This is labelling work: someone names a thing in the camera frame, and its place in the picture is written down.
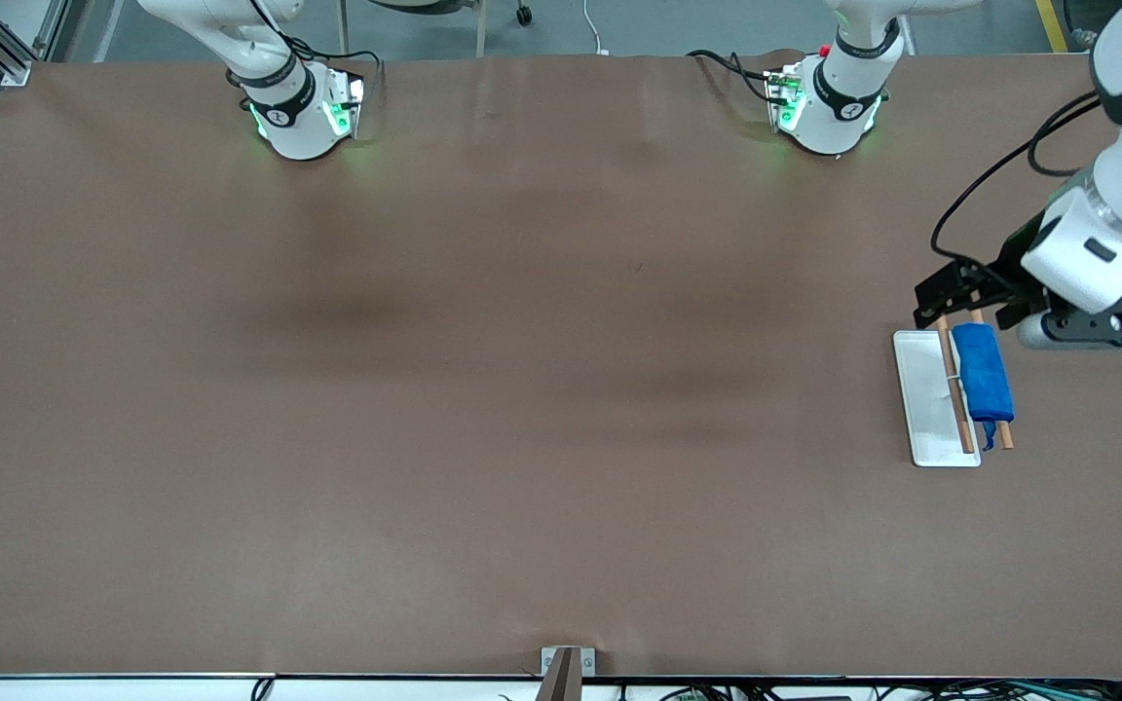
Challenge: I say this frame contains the blue microfibre towel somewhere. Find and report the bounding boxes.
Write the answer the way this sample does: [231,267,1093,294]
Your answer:
[951,323,1017,453]

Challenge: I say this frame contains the white towel rack base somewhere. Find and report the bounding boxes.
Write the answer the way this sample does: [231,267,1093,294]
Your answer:
[892,330,982,468]

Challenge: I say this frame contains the brown table cover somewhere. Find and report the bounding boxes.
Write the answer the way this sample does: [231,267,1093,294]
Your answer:
[0,51,1122,681]

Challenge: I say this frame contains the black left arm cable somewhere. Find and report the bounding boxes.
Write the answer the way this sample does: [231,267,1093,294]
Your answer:
[930,91,1104,270]

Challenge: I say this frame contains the black left base cable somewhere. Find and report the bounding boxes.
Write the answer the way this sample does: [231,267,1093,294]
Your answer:
[686,48,781,106]

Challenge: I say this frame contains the black base cable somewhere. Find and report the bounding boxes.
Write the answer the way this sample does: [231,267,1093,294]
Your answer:
[686,48,781,106]
[274,29,384,84]

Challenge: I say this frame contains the black right base cable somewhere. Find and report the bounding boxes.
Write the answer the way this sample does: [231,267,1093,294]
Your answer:
[274,29,384,84]

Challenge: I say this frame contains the white cable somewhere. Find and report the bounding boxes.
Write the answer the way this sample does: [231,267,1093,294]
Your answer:
[582,0,613,56]

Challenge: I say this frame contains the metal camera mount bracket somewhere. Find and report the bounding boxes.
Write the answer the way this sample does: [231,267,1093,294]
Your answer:
[534,646,598,701]

